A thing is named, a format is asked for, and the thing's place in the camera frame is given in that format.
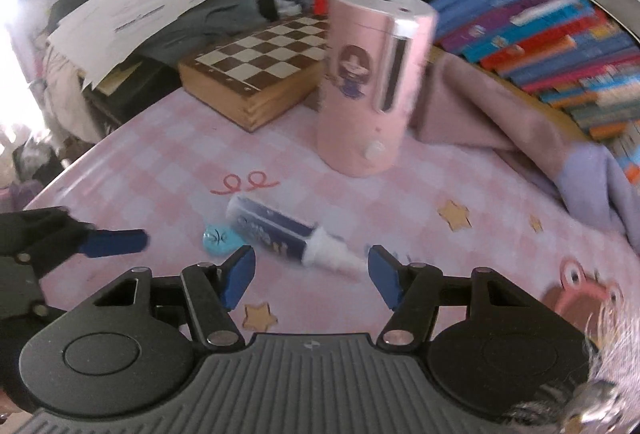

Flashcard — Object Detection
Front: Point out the pink cloth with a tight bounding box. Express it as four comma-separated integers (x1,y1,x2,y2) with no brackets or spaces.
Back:
407,46,596,195

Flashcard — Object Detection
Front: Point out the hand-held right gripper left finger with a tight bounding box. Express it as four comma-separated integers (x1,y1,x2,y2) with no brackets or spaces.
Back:
92,245,257,349

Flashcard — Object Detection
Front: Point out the pink cylindrical container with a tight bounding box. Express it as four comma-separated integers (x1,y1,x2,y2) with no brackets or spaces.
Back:
315,0,437,177

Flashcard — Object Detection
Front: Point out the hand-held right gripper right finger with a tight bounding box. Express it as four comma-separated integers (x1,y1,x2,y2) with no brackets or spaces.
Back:
367,245,546,350

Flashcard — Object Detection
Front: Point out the wooden chess box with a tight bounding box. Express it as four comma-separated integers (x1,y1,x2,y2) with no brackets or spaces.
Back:
178,15,331,132

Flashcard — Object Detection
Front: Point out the row of leaning books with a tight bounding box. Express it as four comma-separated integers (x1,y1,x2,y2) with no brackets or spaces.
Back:
430,0,640,185

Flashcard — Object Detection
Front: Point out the grey fluffy cloth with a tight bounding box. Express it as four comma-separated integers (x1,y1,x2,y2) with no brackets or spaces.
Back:
505,284,640,434

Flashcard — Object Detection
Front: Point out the purple cloth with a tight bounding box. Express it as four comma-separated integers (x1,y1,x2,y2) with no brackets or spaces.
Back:
552,144,640,260

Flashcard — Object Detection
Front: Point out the glue bottle dark label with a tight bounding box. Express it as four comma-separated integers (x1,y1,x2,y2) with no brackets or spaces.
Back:
225,195,366,276

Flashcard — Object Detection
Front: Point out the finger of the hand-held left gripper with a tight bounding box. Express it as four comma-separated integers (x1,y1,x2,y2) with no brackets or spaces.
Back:
0,208,149,330

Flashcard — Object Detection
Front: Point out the beige cloth bag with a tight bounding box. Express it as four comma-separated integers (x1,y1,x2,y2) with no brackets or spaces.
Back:
42,49,101,140

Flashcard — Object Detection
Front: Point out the pink checkered tablecloth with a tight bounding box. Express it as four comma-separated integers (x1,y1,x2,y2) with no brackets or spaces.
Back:
22,89,640,350

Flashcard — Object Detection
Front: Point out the stack of white papers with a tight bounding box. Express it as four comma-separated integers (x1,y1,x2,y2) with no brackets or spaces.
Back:
47,0,221,90

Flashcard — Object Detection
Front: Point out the small blue eraser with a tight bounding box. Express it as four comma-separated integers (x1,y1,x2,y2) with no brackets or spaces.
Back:
201,224,253,256

